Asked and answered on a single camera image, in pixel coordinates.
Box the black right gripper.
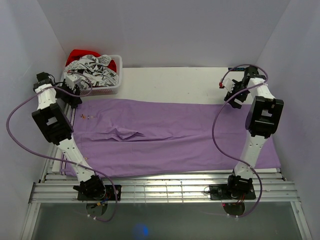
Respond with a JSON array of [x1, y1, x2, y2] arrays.
[[224, 79, 251, 109]]

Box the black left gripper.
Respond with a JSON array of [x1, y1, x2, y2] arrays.
[[55, 79, 82, 107]]

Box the purple trousers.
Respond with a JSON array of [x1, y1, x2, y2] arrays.
[[59, 98, 282, 178]]

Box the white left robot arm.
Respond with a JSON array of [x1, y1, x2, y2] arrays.
[[31, 72, 106, 200]]

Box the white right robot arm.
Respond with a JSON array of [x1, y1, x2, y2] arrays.
[[219, 65, 284, 199]]

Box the dark table label sticker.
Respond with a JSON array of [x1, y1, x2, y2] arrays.
[[228, 67, 246, 72]]

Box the black white printed garment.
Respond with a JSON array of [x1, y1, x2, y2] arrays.
[[63, 54, 120, 90]]

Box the white plastic laundry basket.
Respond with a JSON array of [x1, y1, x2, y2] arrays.
[[63, 52, 123, 96]]

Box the red garment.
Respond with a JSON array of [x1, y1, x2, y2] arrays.
[[65, 49, 117, 72]]

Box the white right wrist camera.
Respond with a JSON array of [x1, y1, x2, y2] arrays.
[[218, 78, 237, 93]]

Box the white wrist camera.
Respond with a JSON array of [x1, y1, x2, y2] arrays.
[[65, 74, 81, 90], [218, 78, 237, 93]]

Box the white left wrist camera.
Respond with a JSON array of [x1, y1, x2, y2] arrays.
[[65, 74, 81, 90]]

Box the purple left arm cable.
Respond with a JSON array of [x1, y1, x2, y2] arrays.
[[5, 69, 120, 223]]

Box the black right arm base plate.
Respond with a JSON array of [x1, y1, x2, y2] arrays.
[[209, 184, 256, 201]]

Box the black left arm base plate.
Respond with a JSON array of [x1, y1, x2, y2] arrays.
[[76, 184, 122, 201]]

